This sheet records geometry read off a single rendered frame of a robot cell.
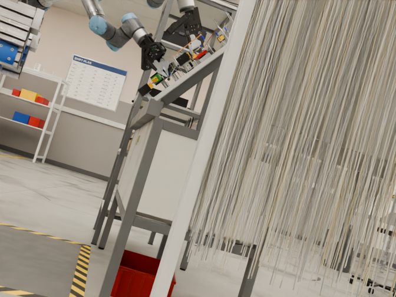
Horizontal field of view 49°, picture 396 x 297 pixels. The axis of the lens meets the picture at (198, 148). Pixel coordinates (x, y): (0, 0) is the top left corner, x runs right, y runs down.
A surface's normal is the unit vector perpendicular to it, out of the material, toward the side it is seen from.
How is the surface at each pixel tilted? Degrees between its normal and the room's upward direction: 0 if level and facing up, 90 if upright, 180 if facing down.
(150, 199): 90
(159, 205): 90
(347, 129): 90
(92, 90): 90
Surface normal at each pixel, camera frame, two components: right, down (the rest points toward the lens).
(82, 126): 0.04, -0.06
